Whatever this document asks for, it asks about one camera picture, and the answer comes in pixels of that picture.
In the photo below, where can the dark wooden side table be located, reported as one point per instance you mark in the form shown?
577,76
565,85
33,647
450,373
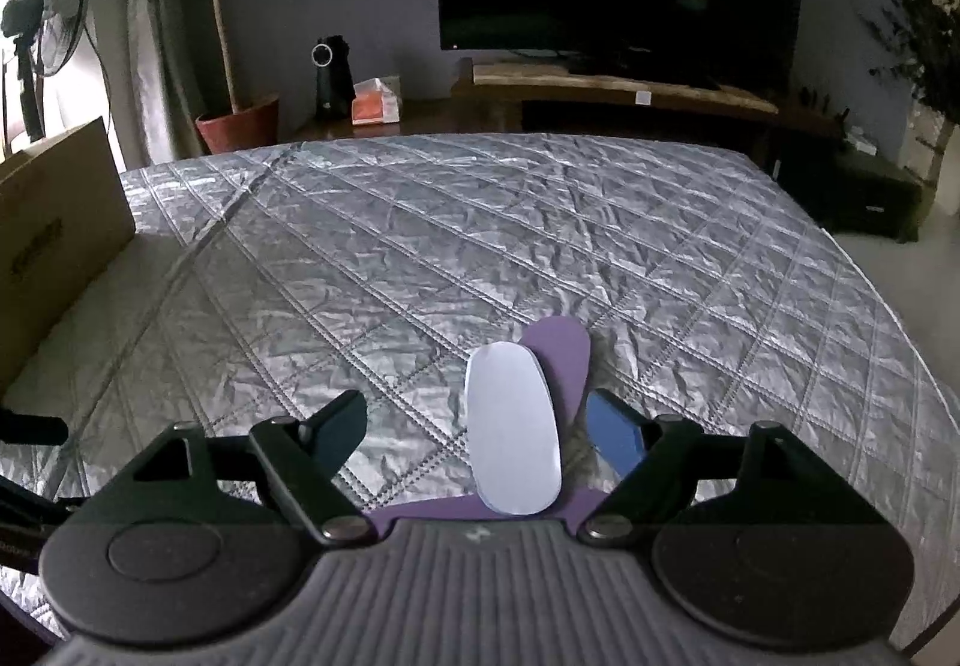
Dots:
435,115

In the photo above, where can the brown cardboard box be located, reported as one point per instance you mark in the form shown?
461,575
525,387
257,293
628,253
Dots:
52,238

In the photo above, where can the potted tree in terracotta pot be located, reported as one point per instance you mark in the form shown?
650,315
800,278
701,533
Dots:
240,126

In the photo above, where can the orange tissue box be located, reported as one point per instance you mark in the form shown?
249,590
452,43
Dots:
375,107

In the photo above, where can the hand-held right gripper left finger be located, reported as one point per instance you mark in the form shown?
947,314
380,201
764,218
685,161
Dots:
341,430

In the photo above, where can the silver quilted table mat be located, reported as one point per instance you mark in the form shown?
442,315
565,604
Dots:
450,246

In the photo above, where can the wooden television stand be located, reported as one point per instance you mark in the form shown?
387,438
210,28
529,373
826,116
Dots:
600,85

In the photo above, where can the dark low cabinet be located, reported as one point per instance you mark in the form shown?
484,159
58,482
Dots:
862,186

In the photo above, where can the white oval foam pad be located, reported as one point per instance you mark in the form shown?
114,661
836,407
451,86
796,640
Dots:
514,426

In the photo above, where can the pale window curtain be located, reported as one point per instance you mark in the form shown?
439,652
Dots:
150,73

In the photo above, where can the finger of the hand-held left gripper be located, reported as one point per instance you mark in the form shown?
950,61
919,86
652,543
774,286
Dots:
34,427

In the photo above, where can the small white box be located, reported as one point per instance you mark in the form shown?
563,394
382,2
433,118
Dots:
861,142

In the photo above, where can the leafy branch plant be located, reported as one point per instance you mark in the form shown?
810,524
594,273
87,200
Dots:
922,36

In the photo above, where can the black standing fan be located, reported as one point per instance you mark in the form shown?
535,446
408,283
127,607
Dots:
64,6

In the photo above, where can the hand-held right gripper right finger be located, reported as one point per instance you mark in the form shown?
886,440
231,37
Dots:
611,433

